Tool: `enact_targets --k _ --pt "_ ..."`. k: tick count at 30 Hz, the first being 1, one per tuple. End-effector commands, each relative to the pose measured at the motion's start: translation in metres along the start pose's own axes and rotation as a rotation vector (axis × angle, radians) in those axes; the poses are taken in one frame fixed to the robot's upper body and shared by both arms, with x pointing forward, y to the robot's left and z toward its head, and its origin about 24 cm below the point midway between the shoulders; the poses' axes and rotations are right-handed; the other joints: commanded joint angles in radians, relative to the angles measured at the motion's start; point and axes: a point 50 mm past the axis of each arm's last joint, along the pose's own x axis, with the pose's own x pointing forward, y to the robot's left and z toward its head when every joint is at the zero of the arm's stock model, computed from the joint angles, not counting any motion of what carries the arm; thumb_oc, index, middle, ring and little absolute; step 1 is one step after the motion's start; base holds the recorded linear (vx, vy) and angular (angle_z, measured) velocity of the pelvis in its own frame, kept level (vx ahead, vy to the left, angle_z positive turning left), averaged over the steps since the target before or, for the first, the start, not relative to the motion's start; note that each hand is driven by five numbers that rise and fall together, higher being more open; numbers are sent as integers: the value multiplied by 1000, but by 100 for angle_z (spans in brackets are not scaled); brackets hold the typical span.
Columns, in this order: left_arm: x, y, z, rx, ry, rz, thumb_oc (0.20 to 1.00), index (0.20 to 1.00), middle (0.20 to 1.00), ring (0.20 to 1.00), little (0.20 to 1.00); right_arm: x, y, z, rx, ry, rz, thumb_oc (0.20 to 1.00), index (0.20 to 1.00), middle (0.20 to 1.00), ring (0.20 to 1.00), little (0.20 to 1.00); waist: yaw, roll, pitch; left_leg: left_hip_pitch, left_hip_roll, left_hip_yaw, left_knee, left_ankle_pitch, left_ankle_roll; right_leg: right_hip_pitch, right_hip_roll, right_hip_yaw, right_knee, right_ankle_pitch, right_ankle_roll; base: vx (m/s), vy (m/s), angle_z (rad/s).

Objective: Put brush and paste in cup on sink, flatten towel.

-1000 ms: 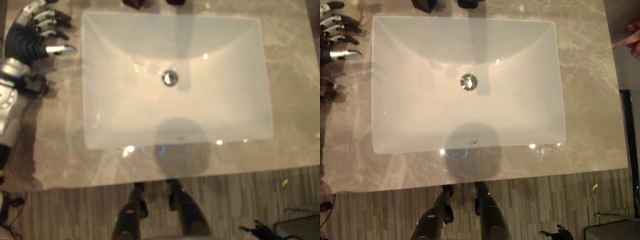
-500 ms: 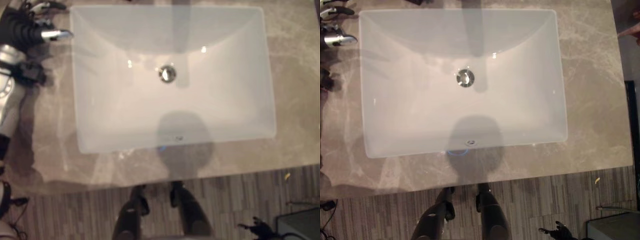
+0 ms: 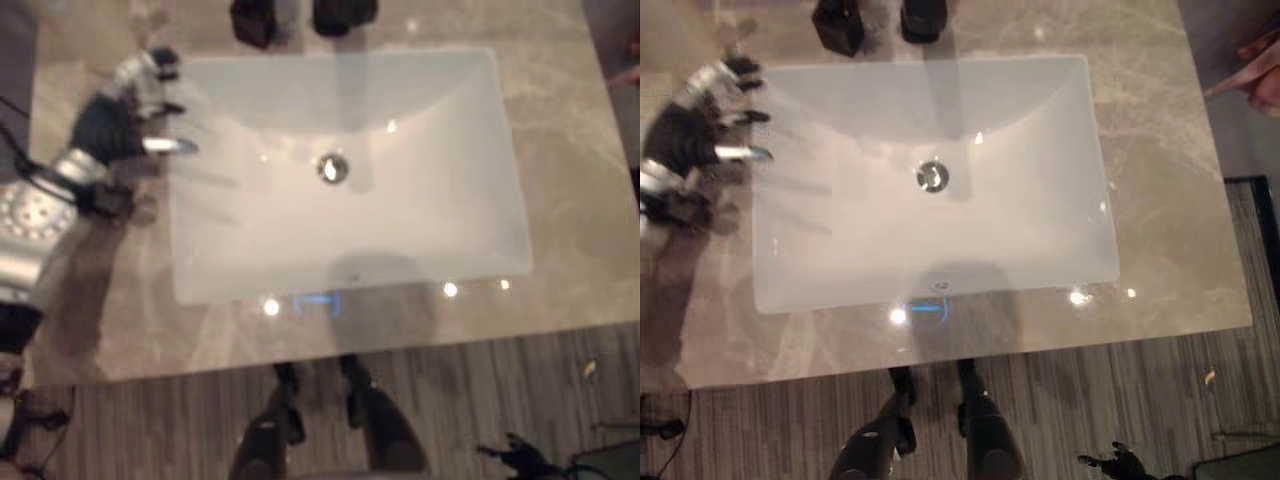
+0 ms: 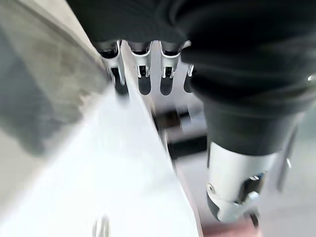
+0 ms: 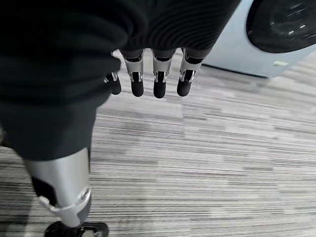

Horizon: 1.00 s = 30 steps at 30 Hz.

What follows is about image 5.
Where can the right robot hand black cloth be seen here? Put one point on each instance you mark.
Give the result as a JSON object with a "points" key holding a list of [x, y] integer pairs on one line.
{"points": [[74, 61]]}

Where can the white washing machine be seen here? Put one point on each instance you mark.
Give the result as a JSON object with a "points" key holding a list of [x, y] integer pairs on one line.
{"points": [[229, 49]]}

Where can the pale label sticker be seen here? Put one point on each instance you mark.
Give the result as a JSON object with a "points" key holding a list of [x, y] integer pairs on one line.
{"points": [[280, 63]]}

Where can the dark round washing machine door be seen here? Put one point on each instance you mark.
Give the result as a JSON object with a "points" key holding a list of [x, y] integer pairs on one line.
{"points": [[284, 24]]}

